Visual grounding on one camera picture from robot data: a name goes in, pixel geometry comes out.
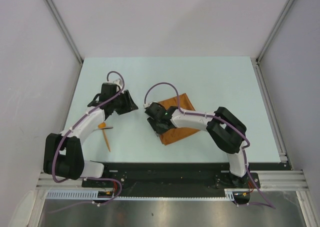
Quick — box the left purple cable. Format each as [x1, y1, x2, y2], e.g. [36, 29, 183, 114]
[47, 70, 126, 214]

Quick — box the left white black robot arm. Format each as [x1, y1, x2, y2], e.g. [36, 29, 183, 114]
[43, 79, 138, 187]

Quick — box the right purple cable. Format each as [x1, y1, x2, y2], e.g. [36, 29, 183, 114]
[143, 81, 276, 210]

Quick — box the white slotted cable duct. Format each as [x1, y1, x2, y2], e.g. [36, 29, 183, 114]
[46, 189, 234, 201]

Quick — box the aluminium frame post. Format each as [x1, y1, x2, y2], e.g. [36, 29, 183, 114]
[255, 0, 296, 64]
[43, 0, 84, 66]

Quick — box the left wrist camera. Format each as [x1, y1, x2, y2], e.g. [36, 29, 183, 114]
[112, 78, 125, 89]

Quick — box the orange cloth napkin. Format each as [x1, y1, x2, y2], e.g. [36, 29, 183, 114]
[158, 93, 200, 146]

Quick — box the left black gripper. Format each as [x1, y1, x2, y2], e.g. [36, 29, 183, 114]
[111, 90, 138, 116]

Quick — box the right aluminium frame rail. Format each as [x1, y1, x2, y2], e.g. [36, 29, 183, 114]
[251, 58, 318, 227]

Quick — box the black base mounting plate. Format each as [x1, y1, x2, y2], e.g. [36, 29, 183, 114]
[82, 160, 292, 198]

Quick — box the orange wooden spoon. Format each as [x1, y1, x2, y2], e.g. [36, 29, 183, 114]
[98, 122, 111, 152]

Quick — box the right aluminium frame post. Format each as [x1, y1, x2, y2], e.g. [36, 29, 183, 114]
[255, 0, 296, 64]

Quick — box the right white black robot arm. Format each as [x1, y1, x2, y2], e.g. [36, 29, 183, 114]
[144, 102, 250, 188]

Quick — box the purple cable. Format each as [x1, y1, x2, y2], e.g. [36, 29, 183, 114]
[47, 70, 126, 214]
[143, 81, 276, 210]

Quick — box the left aluminium frame post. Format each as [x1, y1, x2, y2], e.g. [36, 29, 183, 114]
[43, 0, 84, 66]

